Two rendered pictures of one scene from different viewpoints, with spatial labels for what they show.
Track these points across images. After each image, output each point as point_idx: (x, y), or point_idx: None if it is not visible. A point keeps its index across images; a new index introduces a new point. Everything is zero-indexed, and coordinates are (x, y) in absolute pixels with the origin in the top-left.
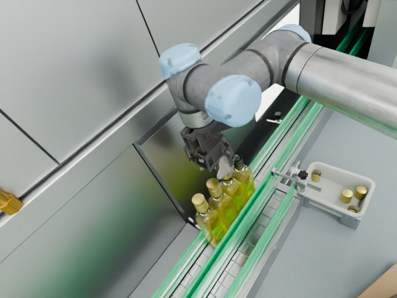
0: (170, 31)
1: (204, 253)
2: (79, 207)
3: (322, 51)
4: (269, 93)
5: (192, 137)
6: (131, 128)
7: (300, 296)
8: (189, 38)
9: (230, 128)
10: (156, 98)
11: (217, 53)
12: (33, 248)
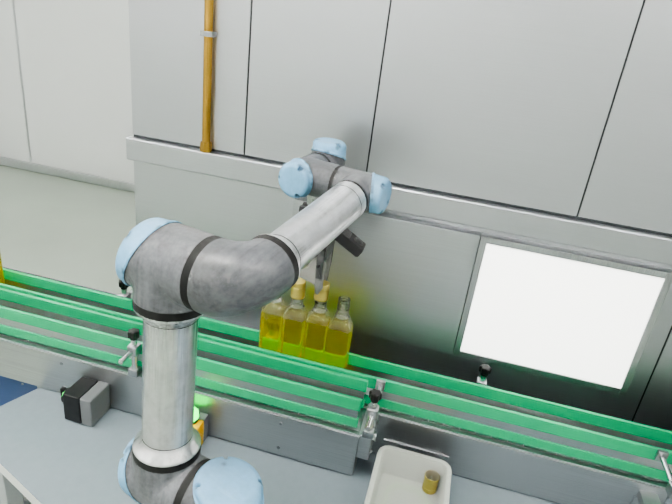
0: (393, 145)
1: None
2: (228, 193)
3: (342, 187)
4: (513, 342)
5: (299, 207)
6: None
7: None
8: (412, 167)
9: (403, 302)
10: None
11: (434, 205)
12: (190, 184)
